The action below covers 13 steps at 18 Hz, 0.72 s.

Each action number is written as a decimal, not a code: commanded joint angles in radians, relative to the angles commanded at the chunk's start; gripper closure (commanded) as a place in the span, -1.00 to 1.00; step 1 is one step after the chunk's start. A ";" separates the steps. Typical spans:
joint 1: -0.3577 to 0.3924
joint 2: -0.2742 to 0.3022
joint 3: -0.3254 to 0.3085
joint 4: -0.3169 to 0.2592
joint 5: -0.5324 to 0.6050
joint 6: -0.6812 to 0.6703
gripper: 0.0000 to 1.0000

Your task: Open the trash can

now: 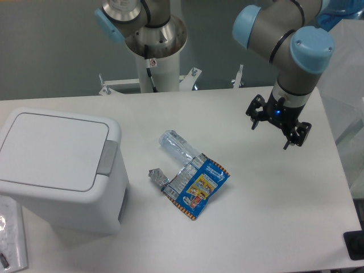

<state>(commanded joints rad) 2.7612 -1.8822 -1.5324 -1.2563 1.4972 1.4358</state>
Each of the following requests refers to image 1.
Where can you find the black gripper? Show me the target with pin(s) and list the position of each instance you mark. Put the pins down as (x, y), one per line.
(283, 117)

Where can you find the white trash can body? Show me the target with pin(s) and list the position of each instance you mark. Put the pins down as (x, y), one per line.
(98, 209)

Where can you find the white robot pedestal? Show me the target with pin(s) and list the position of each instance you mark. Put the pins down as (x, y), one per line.
(166, 68)

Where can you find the grey lid push button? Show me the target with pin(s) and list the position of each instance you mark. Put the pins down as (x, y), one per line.
(107, 158)

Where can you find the blue snack wrapper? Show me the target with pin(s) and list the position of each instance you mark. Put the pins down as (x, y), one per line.
(195, 183)

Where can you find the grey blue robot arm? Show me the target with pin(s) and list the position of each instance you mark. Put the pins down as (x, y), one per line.
(281, 34)

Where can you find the crushed clear plastic bottle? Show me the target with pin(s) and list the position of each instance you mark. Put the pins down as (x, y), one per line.
(177, 146)

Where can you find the crumpled silver foil piece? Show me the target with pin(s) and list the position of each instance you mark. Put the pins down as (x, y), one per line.
(158, 177)

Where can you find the white trash can lid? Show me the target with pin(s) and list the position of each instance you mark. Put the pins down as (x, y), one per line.
(51, 152)

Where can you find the blue water jug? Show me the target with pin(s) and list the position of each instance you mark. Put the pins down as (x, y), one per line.
(332, 12)

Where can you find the white metal base frame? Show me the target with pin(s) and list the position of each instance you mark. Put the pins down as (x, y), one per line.
(148, 84)

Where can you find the black device at edge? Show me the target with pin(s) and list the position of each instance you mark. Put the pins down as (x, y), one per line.
(354, 244)

